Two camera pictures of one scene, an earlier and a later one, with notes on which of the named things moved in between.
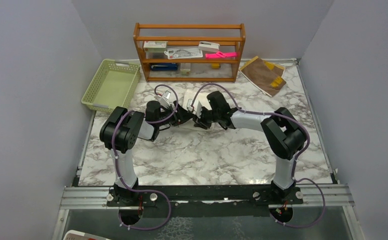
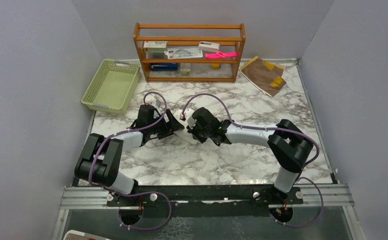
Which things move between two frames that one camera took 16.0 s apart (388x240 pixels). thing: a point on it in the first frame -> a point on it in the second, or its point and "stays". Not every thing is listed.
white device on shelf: (209, 46) stays
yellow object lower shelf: (216, 66) stays
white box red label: (155, 45) stays
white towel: (190, 93) -> (183, 134)
